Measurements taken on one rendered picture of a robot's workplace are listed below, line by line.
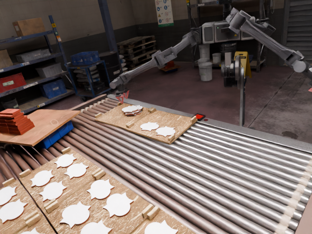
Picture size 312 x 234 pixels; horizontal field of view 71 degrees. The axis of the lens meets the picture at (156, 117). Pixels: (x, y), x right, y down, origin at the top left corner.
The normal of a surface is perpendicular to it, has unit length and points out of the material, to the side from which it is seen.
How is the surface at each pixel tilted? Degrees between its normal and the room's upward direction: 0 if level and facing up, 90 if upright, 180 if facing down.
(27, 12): 90
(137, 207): 0
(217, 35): 90
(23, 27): 89
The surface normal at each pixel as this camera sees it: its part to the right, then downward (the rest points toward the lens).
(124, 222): -0.16, -0.88
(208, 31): -0.35, 0.47
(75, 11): 0.75, 0.18
